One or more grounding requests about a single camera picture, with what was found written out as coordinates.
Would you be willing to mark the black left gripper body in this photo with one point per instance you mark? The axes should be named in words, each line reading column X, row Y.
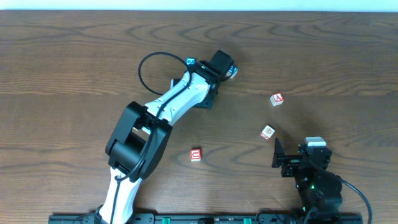
column 207, row 101

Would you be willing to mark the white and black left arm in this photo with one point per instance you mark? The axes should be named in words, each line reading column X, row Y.
column 139, row 139

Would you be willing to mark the red letter U block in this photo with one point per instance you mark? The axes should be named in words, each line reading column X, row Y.
column 195, row 155

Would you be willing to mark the blue letter P block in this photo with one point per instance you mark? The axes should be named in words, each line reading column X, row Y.
column 232, row 71

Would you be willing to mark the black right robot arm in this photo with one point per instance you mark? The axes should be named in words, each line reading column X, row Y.
column 319, row 192

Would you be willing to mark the red letter A block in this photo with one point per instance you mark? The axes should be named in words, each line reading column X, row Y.
column 277, row 99

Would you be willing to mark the blue number 2 block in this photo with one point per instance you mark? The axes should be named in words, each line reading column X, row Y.
column 190, row 60

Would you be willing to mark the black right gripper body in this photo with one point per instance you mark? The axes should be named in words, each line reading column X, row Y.
column 288, row 160

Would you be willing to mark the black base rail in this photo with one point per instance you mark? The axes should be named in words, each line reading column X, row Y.
column 268, row 217

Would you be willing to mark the shell picture block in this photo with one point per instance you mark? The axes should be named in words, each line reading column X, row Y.
column 267, row 132

